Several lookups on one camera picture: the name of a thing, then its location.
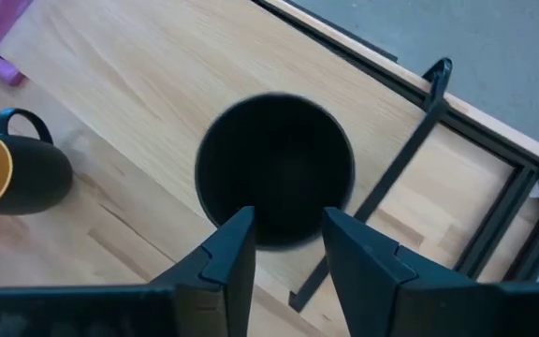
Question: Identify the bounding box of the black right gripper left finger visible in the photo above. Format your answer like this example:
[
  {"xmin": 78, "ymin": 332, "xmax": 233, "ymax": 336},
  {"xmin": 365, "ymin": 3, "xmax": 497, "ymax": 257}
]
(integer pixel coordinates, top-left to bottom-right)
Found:
[{"xmin": 150, "ymin": 206, "xmax": 257, "ymax": 337}]

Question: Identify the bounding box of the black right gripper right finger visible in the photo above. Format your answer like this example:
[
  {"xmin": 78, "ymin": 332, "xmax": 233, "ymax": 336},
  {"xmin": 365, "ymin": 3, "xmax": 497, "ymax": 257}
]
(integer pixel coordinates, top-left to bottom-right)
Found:
[{"xmin": 322, "ymin": 206, "xmax": 500, "ymax": 337}]

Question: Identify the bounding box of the black cup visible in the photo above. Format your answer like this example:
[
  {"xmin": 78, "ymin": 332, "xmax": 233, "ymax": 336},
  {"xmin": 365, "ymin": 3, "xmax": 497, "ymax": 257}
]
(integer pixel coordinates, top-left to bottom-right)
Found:
[{"xmin": 194, "ymin": 92, "xmax": 357, "ymax": 251}]

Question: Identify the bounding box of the black metal shelf leg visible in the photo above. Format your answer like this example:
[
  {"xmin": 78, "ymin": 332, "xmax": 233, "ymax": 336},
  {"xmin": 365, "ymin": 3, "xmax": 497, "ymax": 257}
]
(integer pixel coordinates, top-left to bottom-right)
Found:
[{"xmin": 288, "ymin": 56, "xmax": 454, "ymax": 314}]

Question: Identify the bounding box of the black mug yellow inside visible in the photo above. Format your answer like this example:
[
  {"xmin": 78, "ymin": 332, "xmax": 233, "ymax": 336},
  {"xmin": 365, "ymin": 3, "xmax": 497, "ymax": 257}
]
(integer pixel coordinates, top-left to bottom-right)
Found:
[{"xmin": 0, "ymin": 107, "xmax": 75, "ymax": 216}]

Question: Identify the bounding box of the black table frame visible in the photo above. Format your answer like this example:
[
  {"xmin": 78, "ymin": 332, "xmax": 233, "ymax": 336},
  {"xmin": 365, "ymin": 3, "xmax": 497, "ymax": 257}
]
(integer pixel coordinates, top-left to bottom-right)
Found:
[{"xmin": 253, "ymin": 0, "xmax": 539, "ymax": 285}]

